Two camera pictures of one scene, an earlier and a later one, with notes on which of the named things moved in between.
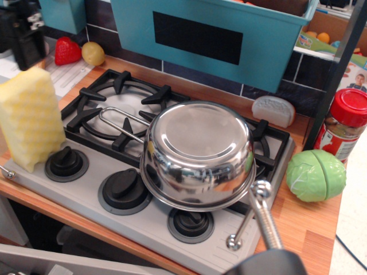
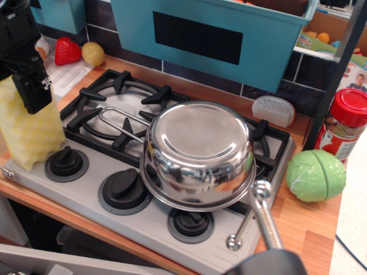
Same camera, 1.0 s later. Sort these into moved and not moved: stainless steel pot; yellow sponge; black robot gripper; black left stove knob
Moved: black robot gripper
Not moved: stainless steel pot; black left stove knob; yellow sponge
